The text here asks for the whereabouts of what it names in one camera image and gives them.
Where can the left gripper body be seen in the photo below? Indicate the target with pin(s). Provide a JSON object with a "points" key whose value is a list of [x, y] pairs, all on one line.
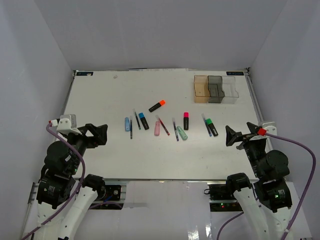
{"points": [[81, 142]]}

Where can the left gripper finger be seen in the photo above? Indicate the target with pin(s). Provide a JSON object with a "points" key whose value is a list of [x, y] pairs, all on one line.
{"points": [[97, 131], [100, 140]]}

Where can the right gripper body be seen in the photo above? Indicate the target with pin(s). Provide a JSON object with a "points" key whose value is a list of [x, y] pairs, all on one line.
{"points": [[254, 147]]}

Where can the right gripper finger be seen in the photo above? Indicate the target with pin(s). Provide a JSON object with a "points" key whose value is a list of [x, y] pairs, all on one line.
{"points": [[232, 136], [253, 129]]}

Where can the green cap highlighter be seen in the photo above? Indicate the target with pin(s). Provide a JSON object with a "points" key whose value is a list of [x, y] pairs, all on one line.
{"points": [[212, 127]]}

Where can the dark blue pen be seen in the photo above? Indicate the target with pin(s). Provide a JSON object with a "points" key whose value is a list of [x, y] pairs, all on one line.
{"points": [[131, 127]]}

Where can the green pen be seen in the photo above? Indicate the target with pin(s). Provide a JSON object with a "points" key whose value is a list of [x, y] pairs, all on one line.
{"points": [[137, 119]]}

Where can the blue cap highlighter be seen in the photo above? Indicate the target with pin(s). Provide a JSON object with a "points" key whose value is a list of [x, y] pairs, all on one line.
{"points": [[143, 121]]}

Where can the pink cap highlighter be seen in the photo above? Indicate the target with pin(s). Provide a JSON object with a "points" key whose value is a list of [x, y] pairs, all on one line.
{"points": [[186, 120]]}

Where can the purple pen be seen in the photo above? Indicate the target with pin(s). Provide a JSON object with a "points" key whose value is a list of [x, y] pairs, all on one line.
{"points": [[175, 129]]}

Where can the red pen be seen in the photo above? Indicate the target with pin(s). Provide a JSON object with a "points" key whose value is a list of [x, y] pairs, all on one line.
{"points": [[162, 124]]}

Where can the orange cap highlighter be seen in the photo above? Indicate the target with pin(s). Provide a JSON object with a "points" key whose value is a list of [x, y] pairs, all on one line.
{"points": [[157, 106]]}

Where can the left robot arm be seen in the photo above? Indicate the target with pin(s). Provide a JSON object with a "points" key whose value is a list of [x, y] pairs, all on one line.
{"points": [[65, 192]]}

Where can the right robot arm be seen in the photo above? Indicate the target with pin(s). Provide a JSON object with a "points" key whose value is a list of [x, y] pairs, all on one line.
{"points": [[266, 203]]}

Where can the grey transparent container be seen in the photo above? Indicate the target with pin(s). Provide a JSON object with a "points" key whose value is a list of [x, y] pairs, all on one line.
{"points": [[215, 88]]}

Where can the pink correction tape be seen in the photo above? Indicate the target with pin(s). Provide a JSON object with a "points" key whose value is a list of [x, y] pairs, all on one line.
{"points": [[157, 128]]}

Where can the right blue table label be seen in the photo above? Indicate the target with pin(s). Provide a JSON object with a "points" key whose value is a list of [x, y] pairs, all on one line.
{"points": [[234, 73]]}

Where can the blue table label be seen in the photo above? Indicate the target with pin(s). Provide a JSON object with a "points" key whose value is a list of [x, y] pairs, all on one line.
{"points": [[84, 73], [234, 73]]}

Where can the left blue table label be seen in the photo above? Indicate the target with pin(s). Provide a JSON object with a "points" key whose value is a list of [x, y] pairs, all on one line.
{"points": [[84, 73]]}

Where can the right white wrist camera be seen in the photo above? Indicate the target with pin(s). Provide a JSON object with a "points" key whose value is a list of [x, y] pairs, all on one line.
{"points": [[267, 127]]}

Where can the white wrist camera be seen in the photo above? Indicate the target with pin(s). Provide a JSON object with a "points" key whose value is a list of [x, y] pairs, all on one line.
{"points": [[267, 127], [66, 124]]}

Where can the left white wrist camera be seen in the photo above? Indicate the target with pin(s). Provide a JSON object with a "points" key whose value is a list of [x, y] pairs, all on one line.
{"points": [[66, 124]]}

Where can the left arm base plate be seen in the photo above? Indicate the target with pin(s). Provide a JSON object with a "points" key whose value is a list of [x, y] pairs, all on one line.
{"points": [[109, 198]]}

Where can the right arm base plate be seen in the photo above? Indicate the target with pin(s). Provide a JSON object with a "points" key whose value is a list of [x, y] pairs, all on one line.
{"points": [[220, 200]]}

